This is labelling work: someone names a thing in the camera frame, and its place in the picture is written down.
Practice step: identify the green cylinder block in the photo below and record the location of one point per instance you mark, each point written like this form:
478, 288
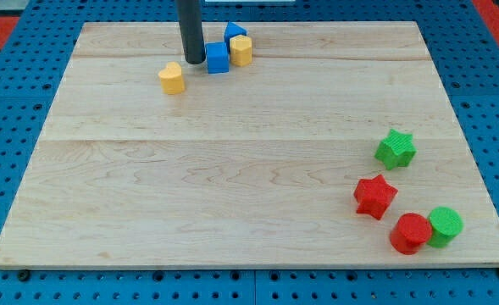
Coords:
446, 225

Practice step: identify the blue triangle block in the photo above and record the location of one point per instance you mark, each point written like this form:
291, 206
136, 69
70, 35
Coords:
231, 30

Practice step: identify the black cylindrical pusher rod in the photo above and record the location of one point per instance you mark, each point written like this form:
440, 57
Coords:
190, 23

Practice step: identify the red cylinder block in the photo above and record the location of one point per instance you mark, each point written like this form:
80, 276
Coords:
410, 233

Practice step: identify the yellow heart block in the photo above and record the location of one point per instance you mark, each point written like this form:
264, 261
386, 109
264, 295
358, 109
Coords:
171, 78

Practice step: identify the red star block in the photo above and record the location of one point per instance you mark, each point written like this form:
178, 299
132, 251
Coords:
374, 196

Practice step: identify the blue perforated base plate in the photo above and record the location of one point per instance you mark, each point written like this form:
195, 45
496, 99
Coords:
33, 61

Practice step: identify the wooden board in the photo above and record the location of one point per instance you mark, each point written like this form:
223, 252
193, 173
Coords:
251, 169

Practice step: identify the blue cube block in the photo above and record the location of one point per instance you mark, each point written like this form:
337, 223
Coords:
217, 57

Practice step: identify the yellow hexagon block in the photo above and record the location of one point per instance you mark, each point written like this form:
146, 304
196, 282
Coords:
241, 50

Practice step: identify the green star block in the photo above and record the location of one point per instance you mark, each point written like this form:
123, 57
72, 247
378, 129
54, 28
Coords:
396, 150

